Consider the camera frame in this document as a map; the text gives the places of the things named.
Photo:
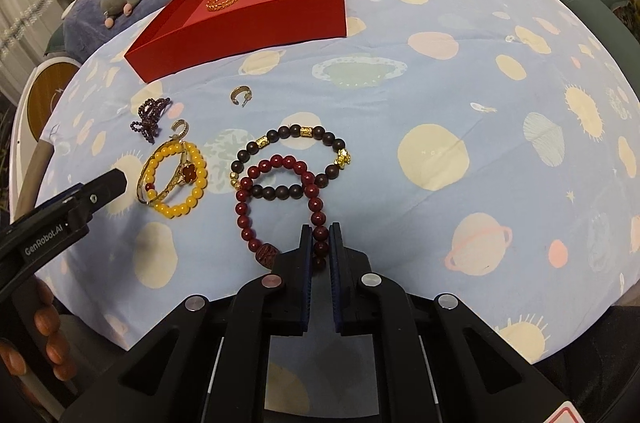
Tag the gold bangle with red clover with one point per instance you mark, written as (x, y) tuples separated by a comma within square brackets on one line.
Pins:
[(188, 173)]

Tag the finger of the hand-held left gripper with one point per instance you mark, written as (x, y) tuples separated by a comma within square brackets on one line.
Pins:
[(62, 197), (102, 190)]

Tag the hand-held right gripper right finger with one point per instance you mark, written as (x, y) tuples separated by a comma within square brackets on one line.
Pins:
[(335, 283)]

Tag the white and blue curtain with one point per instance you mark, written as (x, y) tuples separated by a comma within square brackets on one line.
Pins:
[(25, 43)]

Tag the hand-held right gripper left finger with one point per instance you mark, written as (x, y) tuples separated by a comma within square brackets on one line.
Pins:
[(305, 283)]

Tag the red cardboard box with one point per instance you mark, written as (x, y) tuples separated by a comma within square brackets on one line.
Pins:
[(260, 28)]

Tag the gold hoop earring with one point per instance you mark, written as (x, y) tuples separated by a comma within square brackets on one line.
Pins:
[(235, 94), (184, 129)]

